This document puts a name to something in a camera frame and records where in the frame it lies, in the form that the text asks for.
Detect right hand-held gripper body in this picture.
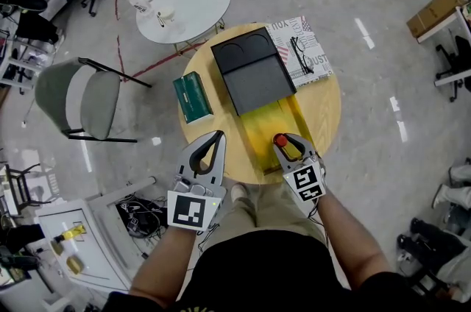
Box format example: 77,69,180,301
281,155,328,204

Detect yellow bottle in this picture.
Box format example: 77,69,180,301
53,224,88,243

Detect tangle of black cables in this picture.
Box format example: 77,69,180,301
116,194,171,239

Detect gold pouch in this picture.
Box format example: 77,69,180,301
66,255,85,275

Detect person's black shirt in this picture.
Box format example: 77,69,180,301
102,229,471,312

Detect black-framed glasses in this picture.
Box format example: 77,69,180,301
289,35,315,76

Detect person's right forearm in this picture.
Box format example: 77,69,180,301
315,188,392,291

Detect small white cup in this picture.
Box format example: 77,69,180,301
157,6,176,25

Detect person's khaki trousers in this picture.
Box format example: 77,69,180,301
204,182,329,252

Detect yellow transparent box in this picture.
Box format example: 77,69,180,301
235,93,316,177

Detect brown cardboard box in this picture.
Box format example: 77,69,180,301
406,0,470,44

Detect person's left forearm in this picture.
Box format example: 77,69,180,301
128,224,209,304

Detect grey chair with black legs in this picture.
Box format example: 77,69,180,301
34,57,153,144

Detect black metal stool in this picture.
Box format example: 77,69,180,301
2,163,53,213

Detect printed magazine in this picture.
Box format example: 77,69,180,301
265,15,336,89

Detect black box lid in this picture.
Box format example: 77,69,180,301
210,26,297,116

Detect clear plastic bottle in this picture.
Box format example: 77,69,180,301
124,0,151,15

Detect white low cabinet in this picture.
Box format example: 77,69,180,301
35,176,157,294

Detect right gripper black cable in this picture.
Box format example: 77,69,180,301
308,199,329,247

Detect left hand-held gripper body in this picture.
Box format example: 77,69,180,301
167,170,227,231

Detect white desk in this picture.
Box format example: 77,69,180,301
417,4,471,88

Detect green rectangular carton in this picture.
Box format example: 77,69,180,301
172,71,215,125

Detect person's light shoe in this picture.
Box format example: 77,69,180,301
230,183,249,202

